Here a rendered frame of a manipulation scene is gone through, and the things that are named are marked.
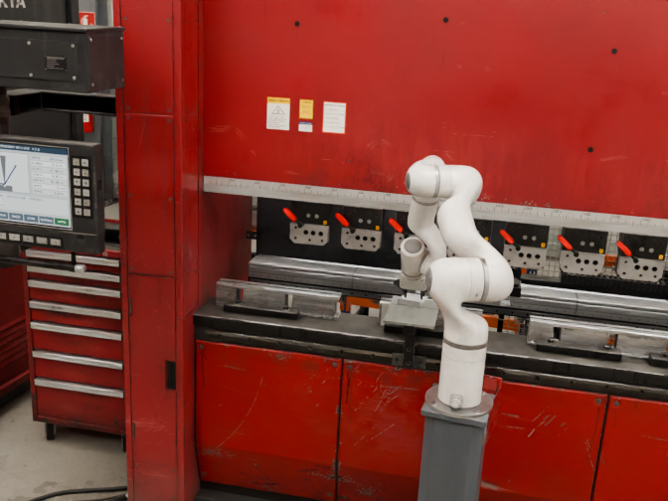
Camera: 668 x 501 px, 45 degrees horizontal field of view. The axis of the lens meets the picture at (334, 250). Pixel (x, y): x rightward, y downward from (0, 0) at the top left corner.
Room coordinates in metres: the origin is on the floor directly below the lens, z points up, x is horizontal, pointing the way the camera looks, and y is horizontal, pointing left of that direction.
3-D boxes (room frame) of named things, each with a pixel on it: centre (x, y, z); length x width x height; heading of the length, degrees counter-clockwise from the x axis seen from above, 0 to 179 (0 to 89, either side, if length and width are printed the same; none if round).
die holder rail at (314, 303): (2.99, 0.21, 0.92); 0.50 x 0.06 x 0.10; 79
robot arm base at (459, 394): (2.04, -0.37, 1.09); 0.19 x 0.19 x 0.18
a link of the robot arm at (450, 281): (2.03, -0.34, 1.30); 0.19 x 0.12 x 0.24; 99
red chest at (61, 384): (3.51, 1.08, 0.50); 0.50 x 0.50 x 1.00; 79
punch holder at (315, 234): (2.96, 0.09, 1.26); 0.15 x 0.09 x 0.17; 79
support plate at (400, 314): (2.73, -0.30, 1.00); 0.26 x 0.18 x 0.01; 169
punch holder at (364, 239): (2.92, -0.11, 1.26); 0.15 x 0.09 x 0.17; 79
